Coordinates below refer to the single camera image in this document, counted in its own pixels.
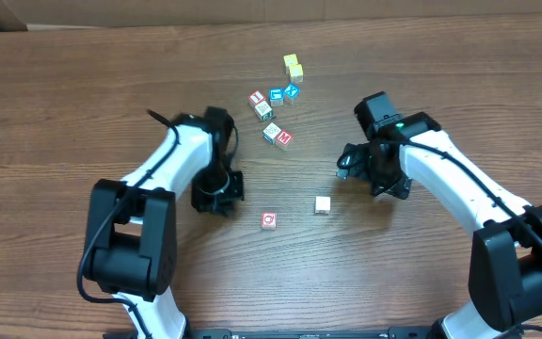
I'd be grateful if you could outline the red Q wooden block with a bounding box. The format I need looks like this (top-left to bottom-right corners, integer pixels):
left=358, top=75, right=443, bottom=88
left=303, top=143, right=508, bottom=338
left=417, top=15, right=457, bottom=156
left=261, top=212, right=277, bottom=231

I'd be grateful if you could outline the cow picture number 2 block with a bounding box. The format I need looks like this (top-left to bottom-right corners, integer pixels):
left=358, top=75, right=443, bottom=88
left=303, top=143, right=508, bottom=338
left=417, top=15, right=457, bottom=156
left=314, top=196, right=331, bottom=214

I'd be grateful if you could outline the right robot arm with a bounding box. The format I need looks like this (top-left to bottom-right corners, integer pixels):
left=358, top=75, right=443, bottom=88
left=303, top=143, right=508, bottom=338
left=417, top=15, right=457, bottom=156
left=337, top=92, right=542, bottom=338

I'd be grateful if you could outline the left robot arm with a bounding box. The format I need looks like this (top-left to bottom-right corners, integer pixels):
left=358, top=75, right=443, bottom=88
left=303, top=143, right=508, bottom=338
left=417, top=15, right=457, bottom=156
left=76, top=106, right=245, bottom=338

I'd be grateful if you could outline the blue-sided picture block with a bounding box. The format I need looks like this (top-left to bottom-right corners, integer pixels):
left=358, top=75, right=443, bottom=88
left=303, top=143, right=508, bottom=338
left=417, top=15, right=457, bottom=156
left=263, top=122, right=281, bottom=145

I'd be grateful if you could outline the red M letter block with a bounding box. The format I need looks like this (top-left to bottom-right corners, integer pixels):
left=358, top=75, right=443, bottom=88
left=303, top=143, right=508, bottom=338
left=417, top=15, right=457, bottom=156
left=275, top=130, right=294, bottom=151

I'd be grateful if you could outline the green-sided picture block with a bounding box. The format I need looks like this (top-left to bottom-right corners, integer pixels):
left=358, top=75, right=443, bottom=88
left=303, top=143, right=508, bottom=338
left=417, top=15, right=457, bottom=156
left=254, top=101, right=274, bottom=121

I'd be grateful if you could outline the red I letter block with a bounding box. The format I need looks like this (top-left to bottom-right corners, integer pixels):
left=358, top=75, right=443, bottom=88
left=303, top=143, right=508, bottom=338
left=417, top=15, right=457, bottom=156
left=248, top=90, right=266, bottom=108

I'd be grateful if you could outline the blue X letter block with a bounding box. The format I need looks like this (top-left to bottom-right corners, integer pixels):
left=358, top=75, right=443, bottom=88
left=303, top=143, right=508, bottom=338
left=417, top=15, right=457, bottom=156
left=283, top=83, right=300, bottom=105

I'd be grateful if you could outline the blue G letter block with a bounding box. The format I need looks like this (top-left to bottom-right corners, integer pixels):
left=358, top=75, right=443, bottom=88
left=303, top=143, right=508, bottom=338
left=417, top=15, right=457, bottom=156
left=268, top=88, right=284, bottom=106

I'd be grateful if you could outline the yellow block near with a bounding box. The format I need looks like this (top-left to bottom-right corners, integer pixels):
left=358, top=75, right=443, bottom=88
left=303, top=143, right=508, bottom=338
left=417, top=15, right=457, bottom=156
left=288, top=64, right=304, bottom=84

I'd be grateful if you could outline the yellow block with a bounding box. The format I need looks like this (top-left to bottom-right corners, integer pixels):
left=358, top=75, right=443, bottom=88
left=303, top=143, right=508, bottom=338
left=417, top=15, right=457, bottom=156
left=288, top=64, right=304, bottom=84
left=283, top=54, right=298, bottom=70

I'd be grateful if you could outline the yellow block far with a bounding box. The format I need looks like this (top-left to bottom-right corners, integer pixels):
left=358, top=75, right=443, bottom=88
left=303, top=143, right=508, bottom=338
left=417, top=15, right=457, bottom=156
left=283, top=54, right=298, bottom=70

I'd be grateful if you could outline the cardboard box edge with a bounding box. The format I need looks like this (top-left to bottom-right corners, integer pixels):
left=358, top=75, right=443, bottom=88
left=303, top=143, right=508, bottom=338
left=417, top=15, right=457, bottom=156
left=0, top=0, right=542, bottom=31

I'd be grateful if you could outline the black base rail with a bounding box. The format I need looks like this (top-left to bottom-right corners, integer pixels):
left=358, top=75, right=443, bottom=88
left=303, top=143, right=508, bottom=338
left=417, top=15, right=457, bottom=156
left=104, top=327, right=441, bottom=339

